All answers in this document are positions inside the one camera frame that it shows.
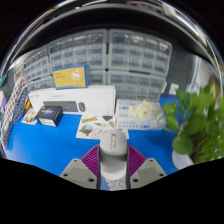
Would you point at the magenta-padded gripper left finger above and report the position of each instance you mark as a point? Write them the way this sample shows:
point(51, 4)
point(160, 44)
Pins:
point(78, 171)

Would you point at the long white keyboard box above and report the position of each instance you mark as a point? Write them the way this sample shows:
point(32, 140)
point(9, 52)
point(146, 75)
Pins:
point(96, 98)

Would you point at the dark wall shelf unit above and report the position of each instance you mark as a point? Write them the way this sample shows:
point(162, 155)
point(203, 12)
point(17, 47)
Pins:
point(110, 18)

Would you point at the green potted plant white pot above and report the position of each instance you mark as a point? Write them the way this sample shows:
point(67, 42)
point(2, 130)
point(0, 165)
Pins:
point(196, 133)

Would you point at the yellow cardboard box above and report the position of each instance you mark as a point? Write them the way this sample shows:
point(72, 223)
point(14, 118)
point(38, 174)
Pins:
point(70, 77)

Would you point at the red blue checked cloth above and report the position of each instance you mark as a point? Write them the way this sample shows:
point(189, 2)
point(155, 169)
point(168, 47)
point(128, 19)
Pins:
point(15, 96)

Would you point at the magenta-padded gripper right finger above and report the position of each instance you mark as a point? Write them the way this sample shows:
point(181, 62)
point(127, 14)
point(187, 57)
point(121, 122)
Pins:
point(148, 171)

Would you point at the white computer mouse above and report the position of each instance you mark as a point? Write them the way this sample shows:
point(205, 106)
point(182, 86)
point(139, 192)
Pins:
point(113, 153)

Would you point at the small dark cardboard box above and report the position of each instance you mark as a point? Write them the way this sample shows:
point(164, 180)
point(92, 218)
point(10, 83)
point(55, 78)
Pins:
point(49, 116)

